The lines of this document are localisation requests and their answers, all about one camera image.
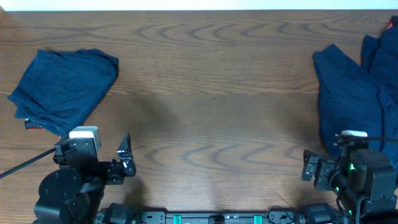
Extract black printed folded jersey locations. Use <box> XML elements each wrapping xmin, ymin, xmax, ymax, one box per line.
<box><xmin>24</xmin><ymin>118</ymin><xmax>43</xmax><ymax>130</ymax></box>

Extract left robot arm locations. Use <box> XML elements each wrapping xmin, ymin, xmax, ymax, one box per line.
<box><xmin>34</xmin><ymin>133</ymin><xmax>136</xmax><ymax>224</ymax></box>

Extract navy blue shorts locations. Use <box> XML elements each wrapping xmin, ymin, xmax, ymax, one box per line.
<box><xmin>8</xmin><ymin>49</ymin><xmax>119</xmax><ymax>136</ymax></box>

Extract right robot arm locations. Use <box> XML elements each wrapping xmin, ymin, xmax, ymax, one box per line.
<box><xmin>294</xmin><ymin>149</ymin><xmax>397</xmax><ymax>224</ymax></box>

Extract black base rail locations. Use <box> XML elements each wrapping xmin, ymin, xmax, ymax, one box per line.
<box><xmin>93</xmin><ymin>203</ymin><xmax>348</xmax><ymax>224</ymax></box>

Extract navy blue clothes pile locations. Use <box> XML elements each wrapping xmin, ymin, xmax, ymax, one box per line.
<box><xmin>313</xmin><ymin>16</ymin><xmax>397</xmax><ymax>167</ymax></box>

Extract red garment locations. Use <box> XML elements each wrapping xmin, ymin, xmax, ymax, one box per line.
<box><xmin>386</xmin><ymin>23</ymin><xmax>393</xmax><ymax>30</ymax></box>

